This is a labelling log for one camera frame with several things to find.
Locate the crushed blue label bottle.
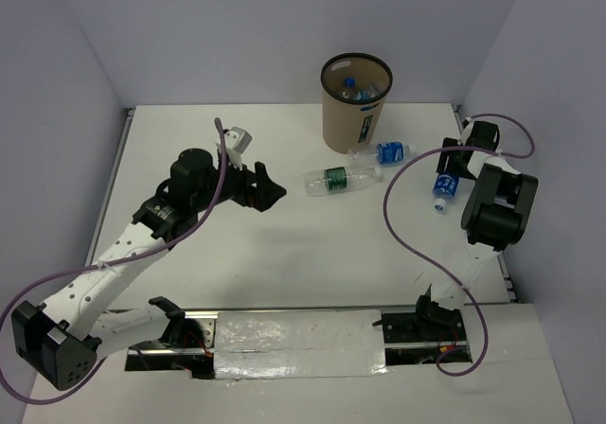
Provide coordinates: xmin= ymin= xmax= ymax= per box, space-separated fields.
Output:
xmin=355 ymin=83 xmax=384 ymax=102

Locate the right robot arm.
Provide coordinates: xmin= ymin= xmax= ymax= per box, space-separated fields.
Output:
xmin=411 ymin=115 xmax=539 ymax=340

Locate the brown cylindrical paper bin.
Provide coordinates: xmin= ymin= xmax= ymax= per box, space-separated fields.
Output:
xmin=320 ymin=52 xmax=393 ymax=153

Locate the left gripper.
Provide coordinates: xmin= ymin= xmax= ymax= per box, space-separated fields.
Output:
xmin=192 ymin=151 xmax=286 ymax=212

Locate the blue label bottle by bin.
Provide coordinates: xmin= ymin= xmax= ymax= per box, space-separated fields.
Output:
xmin=348 ymin=141 xmax=417 ymax=167

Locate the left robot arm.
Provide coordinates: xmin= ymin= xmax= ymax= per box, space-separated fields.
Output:
xmin=10 ymin=149 xmax=287 ymax=392

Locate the shiny silver foil sheet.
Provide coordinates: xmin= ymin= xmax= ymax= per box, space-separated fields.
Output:
xmin=213 ymin=309 xmax=387 ymax=380

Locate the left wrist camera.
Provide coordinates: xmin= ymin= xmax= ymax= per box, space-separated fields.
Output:
xmin=223 ymin=127 xmax=253 ymax=169

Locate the green label clear bottle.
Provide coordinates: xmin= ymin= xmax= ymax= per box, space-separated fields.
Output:
xmin=304 ymin=165 xmax=383 ymax=197

